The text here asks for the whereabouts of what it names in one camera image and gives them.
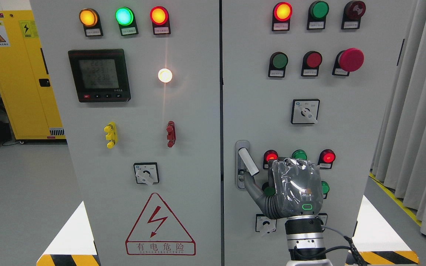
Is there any red lit lamp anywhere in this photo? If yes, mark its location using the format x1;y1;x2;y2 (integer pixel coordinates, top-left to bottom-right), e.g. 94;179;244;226
271;2;293;32
263;150;278;170
318;149;336;169

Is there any red lit lamp middle left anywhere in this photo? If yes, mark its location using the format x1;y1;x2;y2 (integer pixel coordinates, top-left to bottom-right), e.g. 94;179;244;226
263;150;278;170

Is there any grey pleated curtain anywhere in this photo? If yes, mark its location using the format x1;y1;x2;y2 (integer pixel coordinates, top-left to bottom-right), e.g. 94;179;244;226
372;0;426;236

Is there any grey robotic hand plastic-wrapped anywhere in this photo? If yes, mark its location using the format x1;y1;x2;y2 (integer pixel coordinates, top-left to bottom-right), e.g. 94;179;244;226
244;158;323;219

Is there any green indicator lamp top left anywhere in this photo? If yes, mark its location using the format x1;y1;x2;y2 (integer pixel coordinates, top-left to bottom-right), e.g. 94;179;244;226
115;7;139;36

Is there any red indicator lamp top left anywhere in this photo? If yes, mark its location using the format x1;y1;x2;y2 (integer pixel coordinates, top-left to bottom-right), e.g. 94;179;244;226
149;6;171;35

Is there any red push button upper row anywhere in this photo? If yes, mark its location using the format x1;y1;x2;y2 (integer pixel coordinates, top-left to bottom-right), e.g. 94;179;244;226
301;51;322;77

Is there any yellow terminal connector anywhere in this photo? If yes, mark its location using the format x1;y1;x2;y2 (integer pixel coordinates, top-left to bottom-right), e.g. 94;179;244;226
104;121;118;149

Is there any red lit lamp middle right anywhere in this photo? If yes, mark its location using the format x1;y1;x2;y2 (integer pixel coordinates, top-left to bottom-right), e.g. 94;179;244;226
318;149;336;169

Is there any grey electrical control cabinet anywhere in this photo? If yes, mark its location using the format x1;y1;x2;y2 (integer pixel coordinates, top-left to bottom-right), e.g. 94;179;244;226
30;0;420;266

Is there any green lamp middle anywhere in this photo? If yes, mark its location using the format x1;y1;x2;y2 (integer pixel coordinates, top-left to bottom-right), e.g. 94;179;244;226
291;149;307;160

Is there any green push button upper row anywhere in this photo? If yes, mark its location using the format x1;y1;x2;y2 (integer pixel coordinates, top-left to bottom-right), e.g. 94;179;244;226
268;52;288;78

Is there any yellow safety storage cabinet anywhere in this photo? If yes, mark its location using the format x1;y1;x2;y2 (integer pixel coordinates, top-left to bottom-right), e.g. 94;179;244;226
0;10;65;141

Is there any silver handle lock housing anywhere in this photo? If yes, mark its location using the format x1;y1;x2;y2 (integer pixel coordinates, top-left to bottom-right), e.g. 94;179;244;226
235;140;250;190

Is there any bottom white rotary selector switch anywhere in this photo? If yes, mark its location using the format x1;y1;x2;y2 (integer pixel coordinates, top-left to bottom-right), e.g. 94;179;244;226
255;214;277;237

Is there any left door rotary selector switch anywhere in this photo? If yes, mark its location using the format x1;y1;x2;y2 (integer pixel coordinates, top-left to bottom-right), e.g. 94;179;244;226
133;162;159;185

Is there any dark red buzzer lamp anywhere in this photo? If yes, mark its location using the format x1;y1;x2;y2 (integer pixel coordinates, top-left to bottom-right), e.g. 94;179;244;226
341;0;366;29

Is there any green push button lower right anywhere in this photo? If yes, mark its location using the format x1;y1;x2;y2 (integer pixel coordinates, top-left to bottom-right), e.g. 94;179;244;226
321;181;330;199

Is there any black digital power meter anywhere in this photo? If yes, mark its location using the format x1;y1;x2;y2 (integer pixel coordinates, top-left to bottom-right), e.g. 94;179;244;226
68;49;131;103

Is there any green lamp right top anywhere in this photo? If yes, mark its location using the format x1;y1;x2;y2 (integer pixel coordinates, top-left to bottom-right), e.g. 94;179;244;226
307;1;329;30

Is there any red triangle electric warning sticker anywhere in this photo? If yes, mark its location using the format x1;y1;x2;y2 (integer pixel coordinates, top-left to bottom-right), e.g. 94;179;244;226
125;192;196;256

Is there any yellow indicator lamp top left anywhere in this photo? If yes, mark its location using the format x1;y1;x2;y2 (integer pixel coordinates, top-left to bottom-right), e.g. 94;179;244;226
78;8;103;37

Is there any white lit indicator lamp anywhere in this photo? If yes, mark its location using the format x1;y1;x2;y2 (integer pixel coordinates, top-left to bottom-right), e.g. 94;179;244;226
158;68;173;83

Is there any black key selector switch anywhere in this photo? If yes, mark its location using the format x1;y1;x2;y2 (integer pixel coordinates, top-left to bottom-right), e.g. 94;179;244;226
317;213;328;226

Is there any green push button lower left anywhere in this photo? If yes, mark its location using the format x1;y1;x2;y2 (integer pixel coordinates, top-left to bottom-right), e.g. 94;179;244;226
261;182;276;196

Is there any right door upper selector switch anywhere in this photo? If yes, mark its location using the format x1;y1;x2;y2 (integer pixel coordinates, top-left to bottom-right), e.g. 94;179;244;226
291;99;321;125

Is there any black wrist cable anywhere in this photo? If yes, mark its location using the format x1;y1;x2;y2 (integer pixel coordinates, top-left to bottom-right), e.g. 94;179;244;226
294;225;367;266

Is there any red terminal connector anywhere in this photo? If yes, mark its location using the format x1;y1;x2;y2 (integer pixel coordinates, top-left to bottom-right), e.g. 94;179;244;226
166;121;176;148

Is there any silver door handle lever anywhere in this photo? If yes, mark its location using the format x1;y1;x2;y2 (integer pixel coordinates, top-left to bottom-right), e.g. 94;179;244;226
238;147;259;176

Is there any red lit lamp right top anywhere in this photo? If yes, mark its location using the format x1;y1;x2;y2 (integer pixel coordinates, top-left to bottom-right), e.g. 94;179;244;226
271;2;293;32

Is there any red mushroom emergency stop button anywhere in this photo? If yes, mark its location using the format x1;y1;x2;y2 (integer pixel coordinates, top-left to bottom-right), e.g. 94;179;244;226
332;48;365;77

